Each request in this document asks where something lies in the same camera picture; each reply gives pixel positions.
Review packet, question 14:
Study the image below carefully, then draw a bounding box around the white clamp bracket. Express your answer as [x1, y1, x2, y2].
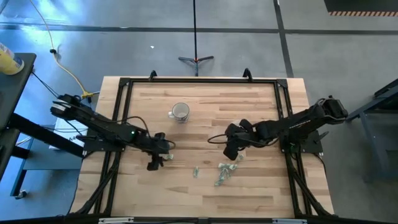
[98, 217, 135, 224]
[272, 218, 308, 224]

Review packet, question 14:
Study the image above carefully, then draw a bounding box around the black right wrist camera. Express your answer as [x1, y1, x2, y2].
[239, 118, 254, 133]

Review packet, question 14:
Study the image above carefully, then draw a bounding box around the yellow extension cable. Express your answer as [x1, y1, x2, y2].
[29, 0, 95, 100]

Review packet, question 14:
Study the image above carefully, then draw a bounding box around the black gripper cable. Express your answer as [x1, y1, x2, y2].
[207, 133, 280, 147]
[114, 115, 177, 151]

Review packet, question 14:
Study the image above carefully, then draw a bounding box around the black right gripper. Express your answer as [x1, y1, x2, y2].
[223, 123, 262, 161]

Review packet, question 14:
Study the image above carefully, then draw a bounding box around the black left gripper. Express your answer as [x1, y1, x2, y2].
[140, 133, 176, 172]

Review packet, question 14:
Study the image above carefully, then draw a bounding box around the black tripod stand with pole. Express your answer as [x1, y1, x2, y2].
[178, 0, 215, 77]

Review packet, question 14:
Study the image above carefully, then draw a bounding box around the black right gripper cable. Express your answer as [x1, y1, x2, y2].
[207, 133, 280, 147]

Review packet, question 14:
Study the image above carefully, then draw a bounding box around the glass mug with handle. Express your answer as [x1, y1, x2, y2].
[167, 102, 191, 123]

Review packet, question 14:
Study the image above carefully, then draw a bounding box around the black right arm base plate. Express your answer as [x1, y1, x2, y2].
[279, 129, 330, 155]

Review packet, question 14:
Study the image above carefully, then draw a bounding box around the black mat with hazard stripes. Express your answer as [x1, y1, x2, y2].
[323, 0, 398, 17]

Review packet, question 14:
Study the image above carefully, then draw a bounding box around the black side table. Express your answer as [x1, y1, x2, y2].
[0, 52, 85, 183]

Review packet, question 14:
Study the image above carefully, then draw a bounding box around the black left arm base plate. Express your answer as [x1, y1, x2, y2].
[76, 128, 126, 154]

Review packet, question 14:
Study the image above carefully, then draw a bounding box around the yellow cylindrical canister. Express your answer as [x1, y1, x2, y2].
[0, 42, 25, 76]

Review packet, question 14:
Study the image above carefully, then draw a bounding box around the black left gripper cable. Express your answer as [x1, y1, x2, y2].
[114, 115, 177, 151]

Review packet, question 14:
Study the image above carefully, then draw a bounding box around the black aluminium table frame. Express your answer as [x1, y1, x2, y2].
[68, 68, 336, 219]

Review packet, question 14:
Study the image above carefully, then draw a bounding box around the dark blue metal table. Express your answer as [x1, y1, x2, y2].
[345, 77, 398, 184]

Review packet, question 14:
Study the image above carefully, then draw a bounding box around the black floor cable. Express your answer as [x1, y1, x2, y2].
[30, 71, 60, 98]

